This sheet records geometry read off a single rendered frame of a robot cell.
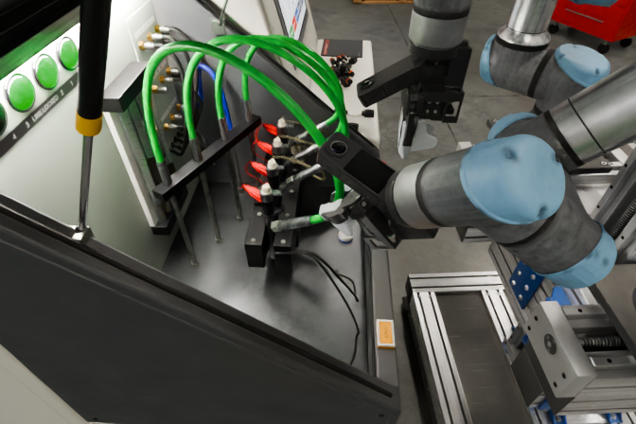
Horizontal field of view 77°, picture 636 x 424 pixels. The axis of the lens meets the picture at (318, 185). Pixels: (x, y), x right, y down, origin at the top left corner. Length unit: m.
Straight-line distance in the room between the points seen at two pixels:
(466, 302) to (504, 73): 1.00
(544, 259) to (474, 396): 1.21
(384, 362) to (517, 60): 0.72
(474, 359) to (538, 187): 1.34
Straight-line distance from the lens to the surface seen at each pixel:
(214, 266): 1.04
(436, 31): 0.59
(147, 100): 0.74
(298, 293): 0.97
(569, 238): 0.43
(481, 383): 1.64
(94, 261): 0.50
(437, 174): 0.40
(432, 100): 0.64
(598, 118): 0.52
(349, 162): 0.49
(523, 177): 0.36
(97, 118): 0.37
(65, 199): 0.74
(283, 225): 0.71
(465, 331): 1.71
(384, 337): 0.77
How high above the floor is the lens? 1.64
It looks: 42 degrees down
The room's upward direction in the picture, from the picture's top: straight up
